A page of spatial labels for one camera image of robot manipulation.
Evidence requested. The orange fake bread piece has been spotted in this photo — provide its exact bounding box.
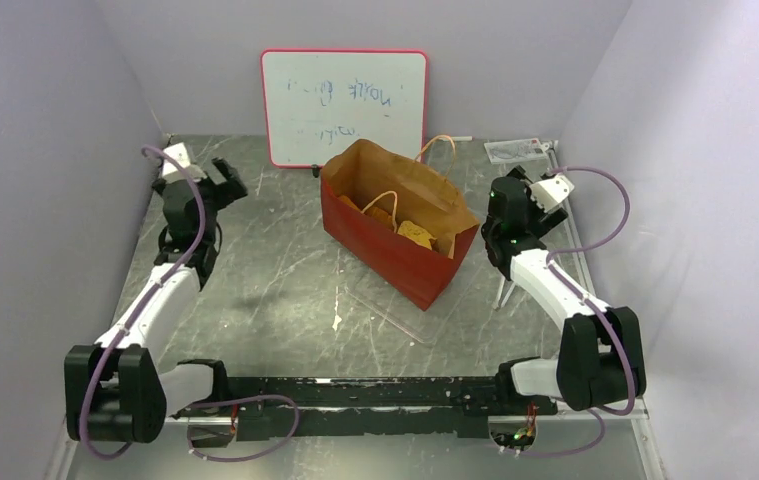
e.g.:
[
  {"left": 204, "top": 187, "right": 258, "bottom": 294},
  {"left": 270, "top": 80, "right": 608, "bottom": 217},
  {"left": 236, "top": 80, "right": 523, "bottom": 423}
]
[{"left": 396, "top": 220, "right": 436, "bottom": 250}]

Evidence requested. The red paper bag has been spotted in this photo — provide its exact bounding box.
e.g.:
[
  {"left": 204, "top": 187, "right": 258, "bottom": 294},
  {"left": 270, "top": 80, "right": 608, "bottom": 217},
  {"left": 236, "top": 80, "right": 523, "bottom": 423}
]
[{"left": 320, "top": 139, "right": 480, "bottom": 310}]

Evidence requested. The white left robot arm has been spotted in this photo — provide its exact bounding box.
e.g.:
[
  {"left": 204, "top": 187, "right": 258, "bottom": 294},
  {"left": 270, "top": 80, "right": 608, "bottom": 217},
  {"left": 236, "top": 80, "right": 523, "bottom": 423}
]
[{"left": 64, "top": 158, "right": 247, "bottom": 443}]

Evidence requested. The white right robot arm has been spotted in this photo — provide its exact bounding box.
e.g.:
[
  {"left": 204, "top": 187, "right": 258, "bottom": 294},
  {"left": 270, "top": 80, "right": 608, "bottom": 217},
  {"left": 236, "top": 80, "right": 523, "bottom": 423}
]
[{"left": 481, "top": 166, "right": 646, "bottom": 416}]

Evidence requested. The orange fake baguette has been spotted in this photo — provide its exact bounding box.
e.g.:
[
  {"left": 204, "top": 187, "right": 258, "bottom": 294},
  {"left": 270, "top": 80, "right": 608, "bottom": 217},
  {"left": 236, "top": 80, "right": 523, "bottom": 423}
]
[{"left": 338, "top": 195, "right": 367, "bottom": 213}]

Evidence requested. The white printed card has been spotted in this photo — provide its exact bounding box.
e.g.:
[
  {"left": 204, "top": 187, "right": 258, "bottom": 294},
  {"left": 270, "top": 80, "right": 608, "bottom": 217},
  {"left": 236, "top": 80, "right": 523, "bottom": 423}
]
[{"left": 484, "top": 138, "right": 553, "bottom": 164}]

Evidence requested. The pink framed whiteboard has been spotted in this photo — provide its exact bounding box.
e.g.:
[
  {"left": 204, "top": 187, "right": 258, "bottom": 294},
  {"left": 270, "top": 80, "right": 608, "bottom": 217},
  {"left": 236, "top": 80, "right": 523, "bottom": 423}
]
[{"left": 260, "top": 48, "right": 429, "bottom": 168}]

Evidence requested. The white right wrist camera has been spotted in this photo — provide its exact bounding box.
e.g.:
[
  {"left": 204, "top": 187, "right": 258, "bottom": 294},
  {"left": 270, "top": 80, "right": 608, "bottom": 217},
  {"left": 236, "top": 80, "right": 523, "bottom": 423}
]
[{"left": 529, "top": 173, "right": 574, "bottom": 214}]

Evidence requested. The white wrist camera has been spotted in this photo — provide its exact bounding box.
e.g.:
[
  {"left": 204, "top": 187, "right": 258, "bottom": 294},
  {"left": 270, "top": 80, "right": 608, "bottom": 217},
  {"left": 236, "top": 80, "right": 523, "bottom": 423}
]
[
  {"left": 161, "top": 142, "right": 207, "bottom": 183},
  {"left": 529, "top": 173, "right": 574, "bottom": 214}
]

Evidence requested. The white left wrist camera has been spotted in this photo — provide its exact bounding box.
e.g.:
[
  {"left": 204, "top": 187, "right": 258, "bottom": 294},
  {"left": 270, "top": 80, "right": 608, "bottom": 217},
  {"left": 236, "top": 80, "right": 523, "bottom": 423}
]
[{"left": 161, "top": 142, "right": 207, "bottom": 183}]

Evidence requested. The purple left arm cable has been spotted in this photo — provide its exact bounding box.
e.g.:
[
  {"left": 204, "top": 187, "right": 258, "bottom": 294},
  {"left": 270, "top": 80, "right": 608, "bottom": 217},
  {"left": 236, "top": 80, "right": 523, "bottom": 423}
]
[{"left": 78, "top": 145, "right": 209, "bottom": 461}]

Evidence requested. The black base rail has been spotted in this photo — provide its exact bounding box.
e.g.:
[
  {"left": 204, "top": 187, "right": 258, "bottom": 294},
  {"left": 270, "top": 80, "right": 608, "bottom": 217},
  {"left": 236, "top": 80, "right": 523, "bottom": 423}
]
[{"left": 177, "top": 376, "right": 558, "bottom": 441}]

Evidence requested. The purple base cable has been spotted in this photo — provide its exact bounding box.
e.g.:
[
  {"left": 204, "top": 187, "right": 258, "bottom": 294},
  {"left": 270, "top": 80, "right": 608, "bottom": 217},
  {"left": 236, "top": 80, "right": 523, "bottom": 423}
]
[{"left": 186, "top": 394, "right": 301, "bottom": 464}]

